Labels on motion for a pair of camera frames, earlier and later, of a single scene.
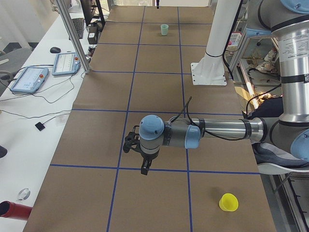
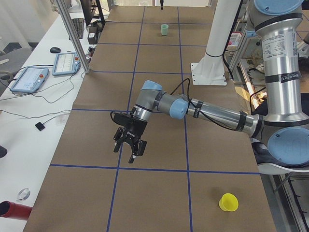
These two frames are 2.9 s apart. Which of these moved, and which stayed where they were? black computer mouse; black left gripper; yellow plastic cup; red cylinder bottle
Moved: black left gripper
Stayed: yellow plastic cup; red cylinder bottle; black computer mouse
